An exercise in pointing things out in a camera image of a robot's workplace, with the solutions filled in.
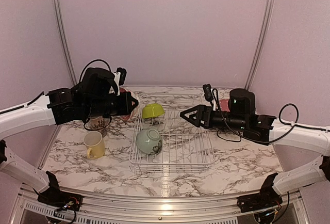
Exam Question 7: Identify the aluminium corner post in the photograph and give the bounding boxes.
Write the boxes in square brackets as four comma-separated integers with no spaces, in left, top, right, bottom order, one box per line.
[53,0,77,85]
[244,0,275,90]

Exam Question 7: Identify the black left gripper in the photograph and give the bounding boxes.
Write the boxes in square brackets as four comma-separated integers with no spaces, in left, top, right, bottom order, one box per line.
[84,91,138,118]

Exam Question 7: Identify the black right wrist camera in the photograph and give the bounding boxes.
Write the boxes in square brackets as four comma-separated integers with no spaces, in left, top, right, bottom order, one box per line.
[203,84,220,111]

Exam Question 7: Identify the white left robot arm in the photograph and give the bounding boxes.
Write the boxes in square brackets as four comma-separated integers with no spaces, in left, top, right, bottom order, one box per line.
[1,88,139,206]

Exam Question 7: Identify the yellow mug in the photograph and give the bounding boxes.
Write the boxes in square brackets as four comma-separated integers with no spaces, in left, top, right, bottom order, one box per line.
[83,131,105,159]

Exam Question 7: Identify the patterned cream mug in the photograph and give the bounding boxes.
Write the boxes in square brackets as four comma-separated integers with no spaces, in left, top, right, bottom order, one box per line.
[84,117,109,137]

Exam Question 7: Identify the orange rimmed white bowl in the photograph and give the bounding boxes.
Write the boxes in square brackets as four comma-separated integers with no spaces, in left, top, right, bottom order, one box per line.
[119,87,141,121]

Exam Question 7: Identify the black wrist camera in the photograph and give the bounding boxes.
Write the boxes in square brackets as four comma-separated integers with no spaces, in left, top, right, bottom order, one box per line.
[82,67,127,98]
[203,84,220,111]

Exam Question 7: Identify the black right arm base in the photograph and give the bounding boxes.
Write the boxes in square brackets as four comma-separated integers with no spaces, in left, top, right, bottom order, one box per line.
[237,193,283,213]

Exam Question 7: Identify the aluminium front rail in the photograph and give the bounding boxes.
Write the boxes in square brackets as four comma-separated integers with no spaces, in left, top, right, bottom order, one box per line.
[10,186,310,224]

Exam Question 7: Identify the light blue bowl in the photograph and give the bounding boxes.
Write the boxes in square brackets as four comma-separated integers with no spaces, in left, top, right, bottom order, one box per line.
[136,129,162,155]

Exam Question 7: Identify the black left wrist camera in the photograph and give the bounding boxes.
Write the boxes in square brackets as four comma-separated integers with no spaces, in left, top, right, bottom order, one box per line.
[82,67,127,98]

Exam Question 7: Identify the pink polka dot plate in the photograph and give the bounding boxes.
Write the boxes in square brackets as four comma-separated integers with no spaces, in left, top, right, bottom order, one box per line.
[219,99,230,111]

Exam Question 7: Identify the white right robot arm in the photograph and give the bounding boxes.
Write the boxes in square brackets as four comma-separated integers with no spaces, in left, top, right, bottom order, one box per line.
[180,105,329,207]

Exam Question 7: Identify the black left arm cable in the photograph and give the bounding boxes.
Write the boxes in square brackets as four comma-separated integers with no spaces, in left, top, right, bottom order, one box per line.
[78,58,114,132]

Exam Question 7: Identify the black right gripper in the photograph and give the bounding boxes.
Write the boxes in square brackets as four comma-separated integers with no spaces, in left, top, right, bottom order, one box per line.
[180,104,248,132]

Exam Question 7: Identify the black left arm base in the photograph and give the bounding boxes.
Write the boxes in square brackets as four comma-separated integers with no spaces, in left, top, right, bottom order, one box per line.
[34,182,83,211]

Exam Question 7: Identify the aluminium left corner post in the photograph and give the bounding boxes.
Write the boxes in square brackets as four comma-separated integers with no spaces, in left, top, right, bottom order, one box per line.
[53,0,77,85]

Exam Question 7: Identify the aluminium right corner post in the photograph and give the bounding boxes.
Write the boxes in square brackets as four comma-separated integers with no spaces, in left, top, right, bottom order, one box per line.
[244,0,275,90]

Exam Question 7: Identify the white wire dish rack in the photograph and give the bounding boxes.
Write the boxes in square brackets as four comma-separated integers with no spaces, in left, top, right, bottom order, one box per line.
[129,93,216,173]

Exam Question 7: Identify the lime green bowl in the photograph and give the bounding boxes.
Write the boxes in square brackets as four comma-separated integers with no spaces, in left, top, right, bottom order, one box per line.
[142,103,165,119]

